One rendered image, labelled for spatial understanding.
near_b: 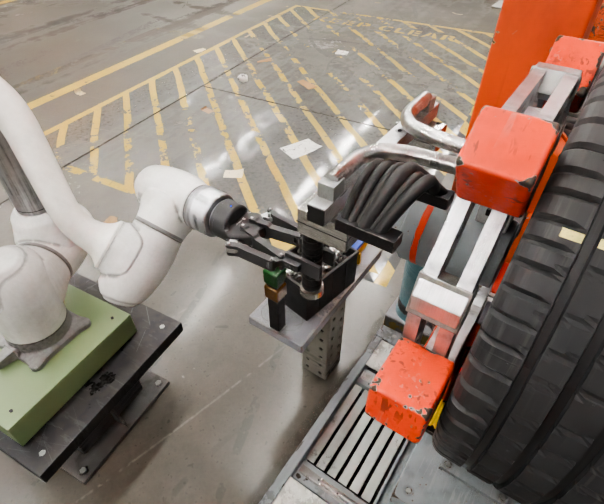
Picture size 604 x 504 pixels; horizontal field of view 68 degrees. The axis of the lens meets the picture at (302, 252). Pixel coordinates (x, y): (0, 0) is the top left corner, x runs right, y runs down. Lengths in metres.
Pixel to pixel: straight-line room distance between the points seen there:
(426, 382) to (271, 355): 1.12
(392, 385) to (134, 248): 0.54
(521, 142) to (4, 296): 1.07
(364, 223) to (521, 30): 0.61
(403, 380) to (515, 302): 0.17
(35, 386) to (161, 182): 0.64
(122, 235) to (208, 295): 1.01
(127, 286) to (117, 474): 0.78
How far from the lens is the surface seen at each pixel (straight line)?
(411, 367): 0.58
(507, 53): 1.09
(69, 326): 1.35
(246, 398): 1.56
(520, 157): 0.47
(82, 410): 1.32
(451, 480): 1.26
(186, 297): 1.87
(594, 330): 0.49
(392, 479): 1.31
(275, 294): 1.02
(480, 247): 0.54
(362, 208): 0.60
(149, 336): 1.39
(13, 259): 1.21
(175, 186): 0.88
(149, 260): 0.88
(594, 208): 0.50
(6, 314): 1.24
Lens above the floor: 1.36
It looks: 43 degrees down
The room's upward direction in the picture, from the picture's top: straight up
